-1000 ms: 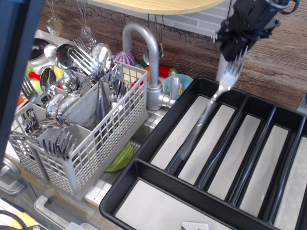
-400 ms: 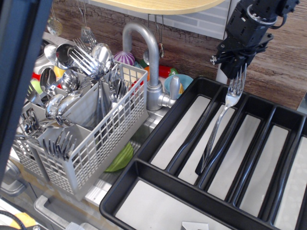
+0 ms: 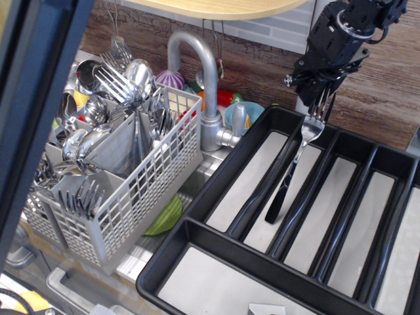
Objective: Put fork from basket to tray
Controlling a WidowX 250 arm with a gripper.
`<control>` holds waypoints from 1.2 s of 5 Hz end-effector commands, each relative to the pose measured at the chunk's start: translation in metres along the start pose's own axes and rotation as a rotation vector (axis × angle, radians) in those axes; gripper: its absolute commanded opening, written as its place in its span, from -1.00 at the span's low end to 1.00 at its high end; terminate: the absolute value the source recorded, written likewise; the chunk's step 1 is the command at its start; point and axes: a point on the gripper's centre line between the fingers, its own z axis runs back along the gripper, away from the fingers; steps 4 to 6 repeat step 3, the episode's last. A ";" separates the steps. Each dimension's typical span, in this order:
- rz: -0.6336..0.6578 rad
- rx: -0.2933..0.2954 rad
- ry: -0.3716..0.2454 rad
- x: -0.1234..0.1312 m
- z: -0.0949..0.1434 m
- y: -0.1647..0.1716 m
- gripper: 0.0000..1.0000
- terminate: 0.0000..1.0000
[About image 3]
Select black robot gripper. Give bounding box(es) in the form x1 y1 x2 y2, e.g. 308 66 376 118
285 1 408 106

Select silver fork with black handle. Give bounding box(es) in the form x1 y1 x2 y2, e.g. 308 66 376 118
264 87 336 224

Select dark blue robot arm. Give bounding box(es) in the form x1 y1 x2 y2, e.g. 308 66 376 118
1 1 416 259

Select black cutlery tray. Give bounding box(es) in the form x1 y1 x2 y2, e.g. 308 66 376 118
136 106 419 314

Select large silver fork upright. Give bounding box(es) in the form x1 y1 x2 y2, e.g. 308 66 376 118
94 66 144 104

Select grey plastic cutlery basket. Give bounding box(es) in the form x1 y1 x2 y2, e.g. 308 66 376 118
23 87 203 275

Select front silver fork tines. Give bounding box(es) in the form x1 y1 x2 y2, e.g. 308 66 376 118
58 177 105 219

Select light blue toy cup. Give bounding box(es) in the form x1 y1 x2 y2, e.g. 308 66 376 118
224 101 264 135

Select red toy pepper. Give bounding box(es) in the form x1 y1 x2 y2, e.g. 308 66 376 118
217 89 244 107

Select silver toy faucet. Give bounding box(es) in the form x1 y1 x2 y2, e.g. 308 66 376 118
167 28 246 152

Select wooden round shelf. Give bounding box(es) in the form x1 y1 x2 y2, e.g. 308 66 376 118
131 0 305 21

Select purple toy onion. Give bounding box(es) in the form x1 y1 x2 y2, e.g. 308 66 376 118
156 70 184 90

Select large silver spoon upright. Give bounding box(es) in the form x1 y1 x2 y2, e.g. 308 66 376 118
125 58 156 100

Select green toy bowl in sink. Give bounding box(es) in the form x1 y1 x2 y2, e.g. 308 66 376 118
143 195 183 236

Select hanging silver spatula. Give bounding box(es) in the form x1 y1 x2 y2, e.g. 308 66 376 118
105 1 133 66

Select silver ladle spoon back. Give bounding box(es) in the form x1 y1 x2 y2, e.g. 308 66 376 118
76 60 105 96

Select silver spoon lying centre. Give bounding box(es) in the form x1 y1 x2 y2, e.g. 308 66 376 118
54 123 114 176

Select silver spoon bowl left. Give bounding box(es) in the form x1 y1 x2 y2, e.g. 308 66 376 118
56 92 77 132

